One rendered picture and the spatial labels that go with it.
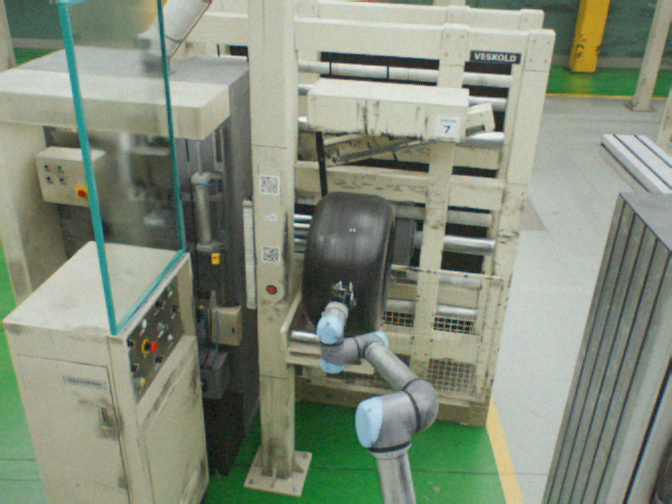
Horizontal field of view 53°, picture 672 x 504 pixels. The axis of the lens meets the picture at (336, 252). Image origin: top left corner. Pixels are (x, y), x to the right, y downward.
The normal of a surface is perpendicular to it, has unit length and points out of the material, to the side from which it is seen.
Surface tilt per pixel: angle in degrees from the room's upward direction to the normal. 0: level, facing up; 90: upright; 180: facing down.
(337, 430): 0
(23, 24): 90
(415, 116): 90
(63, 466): 90
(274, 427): 90
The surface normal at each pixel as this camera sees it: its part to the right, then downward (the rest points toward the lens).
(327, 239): -0.10, -0.31
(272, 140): -0.18, 0.47
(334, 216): -0.05, -0.60
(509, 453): 0.03, -0.88
